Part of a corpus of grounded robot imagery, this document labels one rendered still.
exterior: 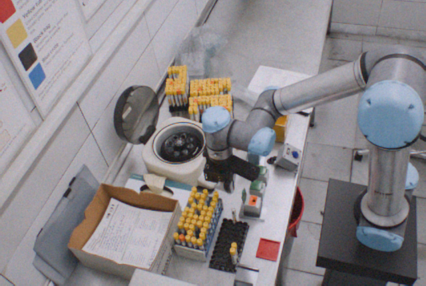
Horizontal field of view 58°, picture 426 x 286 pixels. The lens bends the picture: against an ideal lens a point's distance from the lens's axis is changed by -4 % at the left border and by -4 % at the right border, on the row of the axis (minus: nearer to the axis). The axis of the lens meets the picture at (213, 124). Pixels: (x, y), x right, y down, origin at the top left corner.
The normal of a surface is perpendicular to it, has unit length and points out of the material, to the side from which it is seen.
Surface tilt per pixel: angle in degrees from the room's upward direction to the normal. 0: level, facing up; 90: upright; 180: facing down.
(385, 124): 82
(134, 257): 2
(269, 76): 1
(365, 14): 90
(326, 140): 0
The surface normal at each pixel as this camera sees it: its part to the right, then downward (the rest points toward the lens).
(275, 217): -0.11, -0.68
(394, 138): -0.47, 0.58
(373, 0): -0.29, 0.72
